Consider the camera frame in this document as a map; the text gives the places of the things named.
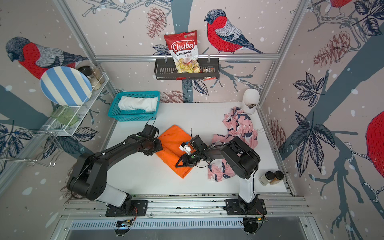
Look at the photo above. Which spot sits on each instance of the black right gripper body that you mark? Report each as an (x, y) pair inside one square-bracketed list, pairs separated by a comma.
[(192, 159)]

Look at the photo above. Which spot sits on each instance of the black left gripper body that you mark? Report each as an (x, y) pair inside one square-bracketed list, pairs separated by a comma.
[(154, 146)]

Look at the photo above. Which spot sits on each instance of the orange cloth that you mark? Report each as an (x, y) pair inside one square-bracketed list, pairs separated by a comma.
[(171, 140)]

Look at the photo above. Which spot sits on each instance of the white shorts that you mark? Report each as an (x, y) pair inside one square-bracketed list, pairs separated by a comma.
[(130, 104)]

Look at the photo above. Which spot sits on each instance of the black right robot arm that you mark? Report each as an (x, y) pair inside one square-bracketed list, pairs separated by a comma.
[(242, 159)]

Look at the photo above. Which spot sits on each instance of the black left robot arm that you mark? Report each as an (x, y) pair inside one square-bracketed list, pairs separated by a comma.
[(89, 176)]

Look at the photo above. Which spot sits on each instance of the teal plastic basket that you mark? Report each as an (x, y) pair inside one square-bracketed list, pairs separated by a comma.
[(133, 115)]

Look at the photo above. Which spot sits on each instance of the pink patterned cloth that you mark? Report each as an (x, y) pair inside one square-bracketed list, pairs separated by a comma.
[(240, 125)]

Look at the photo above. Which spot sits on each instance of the black lid shaker bottle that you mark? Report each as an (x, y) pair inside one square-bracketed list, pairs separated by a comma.
[(266, 178)]

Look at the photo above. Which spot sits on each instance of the white mannequin head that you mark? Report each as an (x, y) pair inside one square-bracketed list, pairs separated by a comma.
[(250, 101)]

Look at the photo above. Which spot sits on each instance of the beige spice jar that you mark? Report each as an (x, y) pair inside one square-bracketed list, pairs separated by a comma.
[(97, 78)]

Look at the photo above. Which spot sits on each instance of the green glass cup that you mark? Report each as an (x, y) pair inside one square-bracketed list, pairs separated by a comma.
[(64, 115)]

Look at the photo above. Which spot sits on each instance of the dark lid spice jar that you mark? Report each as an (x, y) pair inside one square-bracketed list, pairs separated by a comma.
[(87, 71)]

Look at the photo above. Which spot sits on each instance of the blue white striped plate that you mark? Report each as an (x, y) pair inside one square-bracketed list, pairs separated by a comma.
[(66, 86)]

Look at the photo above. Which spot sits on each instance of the red Chuba chips bag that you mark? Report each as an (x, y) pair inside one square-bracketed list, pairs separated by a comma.
[(183, 48)]

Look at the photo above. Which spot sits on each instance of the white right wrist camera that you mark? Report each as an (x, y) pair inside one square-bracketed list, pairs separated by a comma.
[(186, 147)]

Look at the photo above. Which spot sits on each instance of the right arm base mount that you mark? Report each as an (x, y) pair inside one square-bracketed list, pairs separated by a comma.
[(237, 207)]

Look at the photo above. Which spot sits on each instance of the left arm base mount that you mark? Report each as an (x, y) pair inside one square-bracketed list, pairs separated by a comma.
[(130, 208)]

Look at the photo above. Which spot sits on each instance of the clear acrylic wall shelf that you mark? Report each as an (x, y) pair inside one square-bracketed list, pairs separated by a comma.
[(79, 113)]

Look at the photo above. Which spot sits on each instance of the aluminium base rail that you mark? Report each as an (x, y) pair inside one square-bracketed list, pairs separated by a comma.
[(190, 207)]

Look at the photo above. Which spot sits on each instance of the metal wire rack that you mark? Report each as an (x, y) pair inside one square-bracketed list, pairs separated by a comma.
[(31, 147)]

